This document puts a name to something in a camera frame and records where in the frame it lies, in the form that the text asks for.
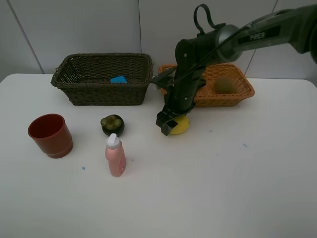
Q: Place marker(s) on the blue whiteboard eraser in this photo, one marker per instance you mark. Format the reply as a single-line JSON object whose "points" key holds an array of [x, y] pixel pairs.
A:
{"points": [[118, 79]]}

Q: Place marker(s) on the brown kiwi fruit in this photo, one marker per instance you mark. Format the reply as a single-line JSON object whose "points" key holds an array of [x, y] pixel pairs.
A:
{"points": [[223, 85]]}

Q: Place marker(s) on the orange wicker basket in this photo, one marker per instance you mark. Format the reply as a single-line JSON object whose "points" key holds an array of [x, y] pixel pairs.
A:
{"points": [[207, 96]]}

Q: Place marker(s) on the yellow lemon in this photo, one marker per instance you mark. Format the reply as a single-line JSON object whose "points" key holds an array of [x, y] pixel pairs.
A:
{"points": [[183, 124]]}

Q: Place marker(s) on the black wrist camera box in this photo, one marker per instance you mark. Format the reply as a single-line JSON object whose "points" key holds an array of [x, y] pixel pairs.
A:
{"points": [[162, 80]]}

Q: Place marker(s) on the dark brown wicker basket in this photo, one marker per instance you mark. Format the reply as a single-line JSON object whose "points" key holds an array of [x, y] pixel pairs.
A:
{"points": [[85, 78]]}

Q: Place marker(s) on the pink bottle white cap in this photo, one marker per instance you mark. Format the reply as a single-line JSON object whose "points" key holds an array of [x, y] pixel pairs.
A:
{"points": [[115, 155]]}

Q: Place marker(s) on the red plastic cup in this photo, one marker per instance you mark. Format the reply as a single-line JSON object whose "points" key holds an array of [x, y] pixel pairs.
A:
{"points": [[52, 135]]}

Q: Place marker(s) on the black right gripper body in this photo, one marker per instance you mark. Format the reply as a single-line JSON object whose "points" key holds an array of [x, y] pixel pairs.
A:
{"points": [[181, 91]]}

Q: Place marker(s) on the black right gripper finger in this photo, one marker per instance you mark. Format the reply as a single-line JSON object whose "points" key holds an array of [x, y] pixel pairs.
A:
{"points": [[162, 117], [167, 127]]}

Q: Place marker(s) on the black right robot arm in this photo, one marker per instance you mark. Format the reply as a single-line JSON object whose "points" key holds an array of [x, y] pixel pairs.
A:
{"points": [[225, 44]]}

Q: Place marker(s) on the dark purple mangosteen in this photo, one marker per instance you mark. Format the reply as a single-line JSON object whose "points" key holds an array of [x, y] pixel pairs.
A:
{"points": [[113, 124]]}

